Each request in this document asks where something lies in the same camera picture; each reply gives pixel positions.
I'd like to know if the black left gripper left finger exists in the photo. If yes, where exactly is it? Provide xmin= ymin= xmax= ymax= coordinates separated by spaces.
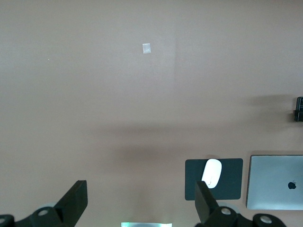
xmin=0 ymin=180 xmax=88 ymax=227

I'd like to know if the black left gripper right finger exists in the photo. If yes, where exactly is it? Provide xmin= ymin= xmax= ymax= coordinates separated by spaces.
xmin=195 ymin=180 xmax=288 ymax=227

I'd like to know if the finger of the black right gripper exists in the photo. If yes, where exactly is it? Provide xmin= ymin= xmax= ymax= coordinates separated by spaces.
xmin=291 ymin=109 xmax=303 ymax=122

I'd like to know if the white computer mouse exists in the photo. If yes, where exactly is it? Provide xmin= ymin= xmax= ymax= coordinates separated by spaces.
xmin=201 ymin=158 xmax=223 ymax=189

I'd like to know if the black mouse pad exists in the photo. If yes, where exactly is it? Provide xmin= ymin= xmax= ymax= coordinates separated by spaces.
xmin=184 ymin=158 xmax=244 ymax=201

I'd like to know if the silver laptop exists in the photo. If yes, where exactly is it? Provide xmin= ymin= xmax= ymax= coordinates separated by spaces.
xmin=246 ymin=155 xmax=303 ymax=210

